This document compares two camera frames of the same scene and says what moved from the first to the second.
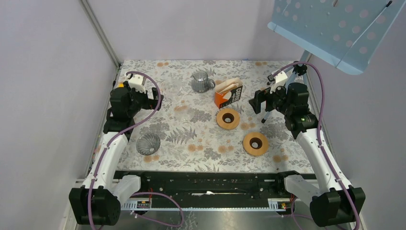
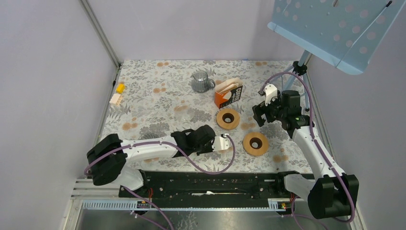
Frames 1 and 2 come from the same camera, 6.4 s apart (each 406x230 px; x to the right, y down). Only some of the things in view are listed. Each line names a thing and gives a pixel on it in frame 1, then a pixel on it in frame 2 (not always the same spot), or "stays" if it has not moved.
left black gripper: (149, 103) to (211, 142)
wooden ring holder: (255, 143) stays
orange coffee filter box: (231, 97) stays
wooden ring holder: (228, 119) stays
